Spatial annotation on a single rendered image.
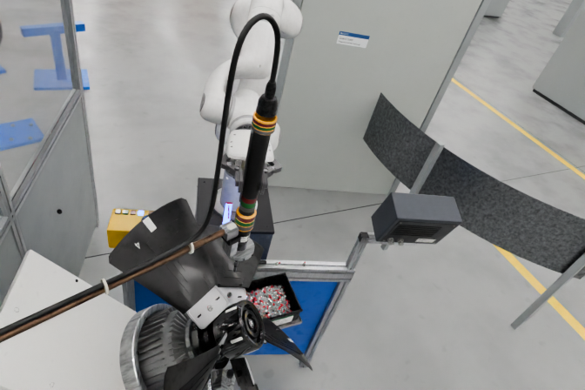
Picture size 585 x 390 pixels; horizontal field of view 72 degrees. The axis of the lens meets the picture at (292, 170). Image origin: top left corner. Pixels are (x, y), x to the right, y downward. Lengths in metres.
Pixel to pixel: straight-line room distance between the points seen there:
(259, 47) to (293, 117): 1.84
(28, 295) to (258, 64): 0.71
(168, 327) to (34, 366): 0.28
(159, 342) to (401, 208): 0.88
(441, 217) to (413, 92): 1.61
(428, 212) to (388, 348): 1.29
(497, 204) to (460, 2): 1.24
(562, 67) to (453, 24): 4.41
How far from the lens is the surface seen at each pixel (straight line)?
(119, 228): 1.42
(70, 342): 1.02
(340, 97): 2.85
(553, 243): 2.72
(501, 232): 2.69
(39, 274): 1.01
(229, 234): 0.86
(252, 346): 1.02
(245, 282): 1.15
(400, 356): 2.64
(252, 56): 1.04
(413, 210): 1.48
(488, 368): 2.91
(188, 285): 0.99
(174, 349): 1.06
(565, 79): 7.14
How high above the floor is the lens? 2.12
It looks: 38 degrees down
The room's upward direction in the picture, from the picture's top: 15 degrees clockwise
